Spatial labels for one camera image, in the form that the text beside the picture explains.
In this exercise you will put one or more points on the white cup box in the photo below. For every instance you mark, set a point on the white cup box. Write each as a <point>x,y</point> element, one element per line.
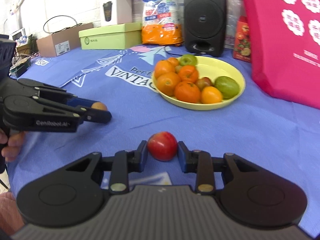
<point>114,12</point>

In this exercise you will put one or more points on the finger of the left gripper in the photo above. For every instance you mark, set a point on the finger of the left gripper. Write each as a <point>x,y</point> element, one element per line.
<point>35,114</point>
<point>56,94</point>

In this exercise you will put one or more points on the red tomato front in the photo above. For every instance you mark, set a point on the red tomato front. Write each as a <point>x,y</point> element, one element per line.
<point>203,82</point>

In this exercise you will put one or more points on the red tomato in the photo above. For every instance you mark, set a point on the red tomato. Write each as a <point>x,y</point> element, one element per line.
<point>203,82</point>
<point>162,146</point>

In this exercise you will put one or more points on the red tomato back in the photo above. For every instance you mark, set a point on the red tomato back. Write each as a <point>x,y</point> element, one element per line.
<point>162,146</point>

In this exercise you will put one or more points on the yellow-orange tangerine front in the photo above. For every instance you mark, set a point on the yellow-orange tangerine front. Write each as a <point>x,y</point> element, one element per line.
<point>210,95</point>

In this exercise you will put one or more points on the red tomato snack box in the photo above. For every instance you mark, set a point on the red tomato snack box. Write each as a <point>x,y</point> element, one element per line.
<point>242,43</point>

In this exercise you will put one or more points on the green fruit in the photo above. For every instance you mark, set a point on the green fruit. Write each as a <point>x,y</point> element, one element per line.
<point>188,59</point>
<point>228,87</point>

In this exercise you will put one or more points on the deep orange tangerine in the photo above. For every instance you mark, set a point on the deep orange tangerine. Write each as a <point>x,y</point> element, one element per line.
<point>187,92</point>

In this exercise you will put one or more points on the yellow plastic plate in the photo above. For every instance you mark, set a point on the yellow plastic plate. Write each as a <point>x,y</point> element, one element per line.
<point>211,68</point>

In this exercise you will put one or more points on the flat light green box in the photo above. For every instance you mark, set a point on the flat light green box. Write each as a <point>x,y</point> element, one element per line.
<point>121,36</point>

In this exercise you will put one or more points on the black speaker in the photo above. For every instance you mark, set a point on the black speaker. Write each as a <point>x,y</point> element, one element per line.
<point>204,26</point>

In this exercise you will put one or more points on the orange tangerine with stem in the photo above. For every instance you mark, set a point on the orange tangerine with stem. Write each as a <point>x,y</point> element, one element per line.
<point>189,73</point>

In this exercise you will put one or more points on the person's left hand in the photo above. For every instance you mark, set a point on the person's left hand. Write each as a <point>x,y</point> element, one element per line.
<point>13,145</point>

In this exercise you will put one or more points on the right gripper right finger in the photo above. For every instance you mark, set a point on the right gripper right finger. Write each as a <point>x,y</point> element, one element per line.
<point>200,163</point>

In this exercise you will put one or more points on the brown cardboard box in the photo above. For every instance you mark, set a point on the brown cardboard box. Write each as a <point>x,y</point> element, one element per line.
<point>61,42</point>

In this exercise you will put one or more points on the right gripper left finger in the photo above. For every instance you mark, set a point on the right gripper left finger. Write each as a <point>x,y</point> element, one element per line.
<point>123,163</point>

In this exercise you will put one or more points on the orange paper cup pack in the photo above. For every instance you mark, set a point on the orange paper cup pack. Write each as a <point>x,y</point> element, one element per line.
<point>161,23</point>

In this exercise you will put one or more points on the pink tote bag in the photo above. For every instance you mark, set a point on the pink tote bag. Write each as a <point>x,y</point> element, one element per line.
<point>285,48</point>

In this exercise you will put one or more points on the orange tangerine lowest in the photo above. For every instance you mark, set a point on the orange tangerine lowest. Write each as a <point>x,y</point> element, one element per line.
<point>174,61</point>

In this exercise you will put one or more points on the brown longan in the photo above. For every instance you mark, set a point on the brown longan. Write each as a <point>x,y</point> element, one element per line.
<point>100,106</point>
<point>178,68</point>

